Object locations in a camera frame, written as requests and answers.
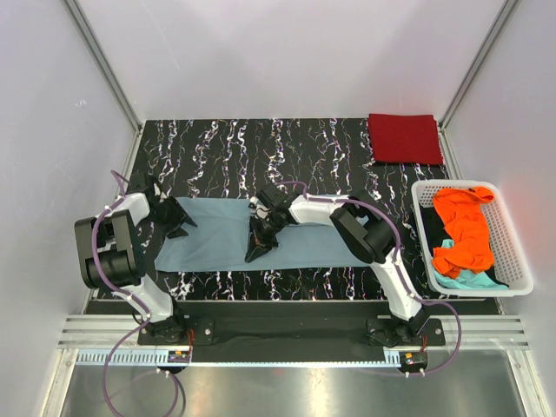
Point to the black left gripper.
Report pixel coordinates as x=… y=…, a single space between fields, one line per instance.
x=178 y=219

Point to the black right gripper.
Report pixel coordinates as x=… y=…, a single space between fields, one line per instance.
x=255 y=249

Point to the light blue t-shirt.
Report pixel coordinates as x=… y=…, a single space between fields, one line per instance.
x=223 y=239

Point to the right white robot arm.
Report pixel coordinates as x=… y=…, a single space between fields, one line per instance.
x=369 y=235

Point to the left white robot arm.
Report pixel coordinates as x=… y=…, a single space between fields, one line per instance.
x=111 y=258

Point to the folded red t-shirt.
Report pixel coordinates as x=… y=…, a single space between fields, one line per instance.
x=404 y=139

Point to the black garment in basket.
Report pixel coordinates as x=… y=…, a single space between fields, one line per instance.
x=434 y=229

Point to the teal t-shirt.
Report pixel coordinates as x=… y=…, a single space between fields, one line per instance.
x=465 y=280

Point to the orange t-shirt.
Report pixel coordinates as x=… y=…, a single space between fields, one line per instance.
x=460 y=212

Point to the white plastic laundry basket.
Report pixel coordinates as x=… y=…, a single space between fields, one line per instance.
x=510 y=265

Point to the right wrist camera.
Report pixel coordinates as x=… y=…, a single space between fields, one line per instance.
x=257 y=208

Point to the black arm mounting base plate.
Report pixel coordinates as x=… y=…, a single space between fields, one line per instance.
x=267 y=332

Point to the left aluminium corner post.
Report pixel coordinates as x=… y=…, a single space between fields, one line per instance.
x=83 y=26

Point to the aluminium corner post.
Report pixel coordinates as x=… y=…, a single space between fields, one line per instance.
x=83 y=26
x=487 y=45

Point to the aluminium frame rail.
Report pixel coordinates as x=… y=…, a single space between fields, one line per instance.
x=492 y=332

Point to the right aluminium corner post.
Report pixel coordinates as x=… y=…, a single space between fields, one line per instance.
x=487 y=45

